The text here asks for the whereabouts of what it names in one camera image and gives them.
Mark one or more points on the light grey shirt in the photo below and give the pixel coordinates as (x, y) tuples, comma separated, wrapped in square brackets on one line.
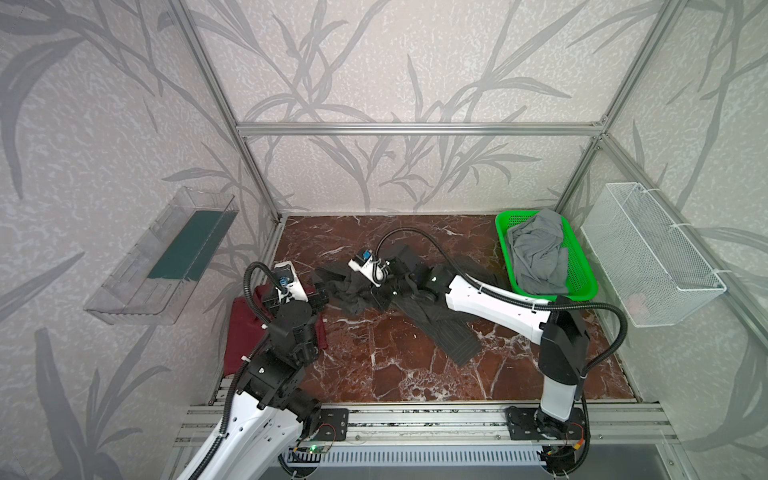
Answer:
[(539, 259)]

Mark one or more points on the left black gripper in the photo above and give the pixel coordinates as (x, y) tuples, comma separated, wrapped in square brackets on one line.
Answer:
[(315, 298)]

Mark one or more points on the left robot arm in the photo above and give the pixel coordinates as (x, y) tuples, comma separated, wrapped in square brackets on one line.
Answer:
[(266, 413)]

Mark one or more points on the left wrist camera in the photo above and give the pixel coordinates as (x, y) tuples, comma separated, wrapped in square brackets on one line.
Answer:
[(289, 286)]

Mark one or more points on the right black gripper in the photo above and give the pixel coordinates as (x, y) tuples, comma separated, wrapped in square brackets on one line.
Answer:
[(387, 278)]

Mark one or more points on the aluminium cage frame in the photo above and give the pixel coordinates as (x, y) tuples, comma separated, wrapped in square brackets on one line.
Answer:
[(599, 132)]

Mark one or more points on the clear plastic wall bin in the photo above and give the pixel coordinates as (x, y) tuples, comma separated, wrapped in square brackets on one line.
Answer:
[(157, 277)]

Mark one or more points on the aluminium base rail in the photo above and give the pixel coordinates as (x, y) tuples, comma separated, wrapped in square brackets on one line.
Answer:
[(485, 423)]

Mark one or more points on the dark grey striped shirt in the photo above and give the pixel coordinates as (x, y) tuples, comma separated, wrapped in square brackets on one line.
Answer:
[(448, 329)]

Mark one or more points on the green plastic basket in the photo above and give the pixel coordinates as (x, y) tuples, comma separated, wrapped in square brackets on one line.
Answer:
[(581, 282)]

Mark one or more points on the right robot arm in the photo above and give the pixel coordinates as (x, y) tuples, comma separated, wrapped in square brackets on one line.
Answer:
[(562, 340)]

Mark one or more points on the maroon folded shirt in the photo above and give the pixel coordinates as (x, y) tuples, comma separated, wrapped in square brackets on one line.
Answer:
[(245, 332)]

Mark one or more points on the white wire wall basket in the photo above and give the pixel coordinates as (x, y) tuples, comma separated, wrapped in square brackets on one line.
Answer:
[(655, 270)]

